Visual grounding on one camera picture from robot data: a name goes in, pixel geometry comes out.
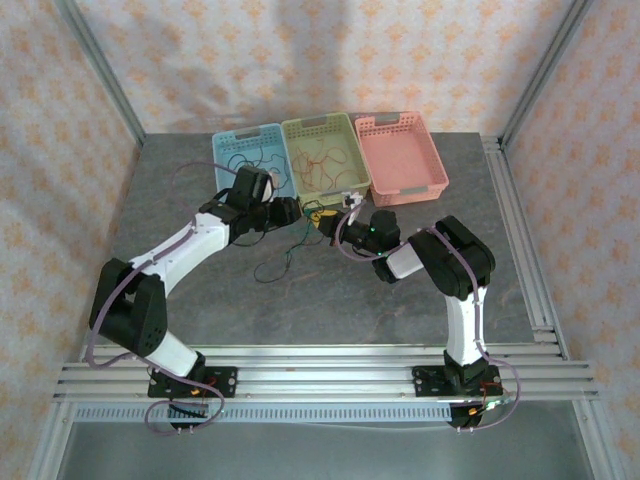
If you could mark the blue perforated plastic basket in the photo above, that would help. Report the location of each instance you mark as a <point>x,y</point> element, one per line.
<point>225,150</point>

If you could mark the green perforated plastic basket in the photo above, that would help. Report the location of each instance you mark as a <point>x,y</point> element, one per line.
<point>360,172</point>

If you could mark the aluminium frame leg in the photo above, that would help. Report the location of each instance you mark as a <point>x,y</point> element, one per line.
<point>50,440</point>
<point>600,445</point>

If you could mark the black clamp block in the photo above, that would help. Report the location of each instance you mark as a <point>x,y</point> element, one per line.
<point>460,420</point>

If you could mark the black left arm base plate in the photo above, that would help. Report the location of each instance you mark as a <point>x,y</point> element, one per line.
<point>225,382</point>

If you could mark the pink perforated plastic basket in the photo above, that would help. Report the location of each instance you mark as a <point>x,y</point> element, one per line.
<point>400,155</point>

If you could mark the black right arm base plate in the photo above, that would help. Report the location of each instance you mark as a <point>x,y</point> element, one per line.
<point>425,382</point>

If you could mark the aluminium mounting rails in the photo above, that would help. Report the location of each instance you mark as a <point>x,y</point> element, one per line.
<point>325,375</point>

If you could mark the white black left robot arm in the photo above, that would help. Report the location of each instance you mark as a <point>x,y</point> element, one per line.
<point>190,245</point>

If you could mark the red power lead orange plug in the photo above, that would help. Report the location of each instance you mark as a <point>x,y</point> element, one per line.
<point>194,395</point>
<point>472,412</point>

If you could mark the aluminium side rails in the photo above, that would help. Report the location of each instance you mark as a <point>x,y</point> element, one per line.
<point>520,250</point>

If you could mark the aluminium frame post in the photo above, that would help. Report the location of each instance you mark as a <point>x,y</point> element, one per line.
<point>100,70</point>
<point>545,70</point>

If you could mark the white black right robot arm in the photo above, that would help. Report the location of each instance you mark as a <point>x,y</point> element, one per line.
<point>465,330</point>

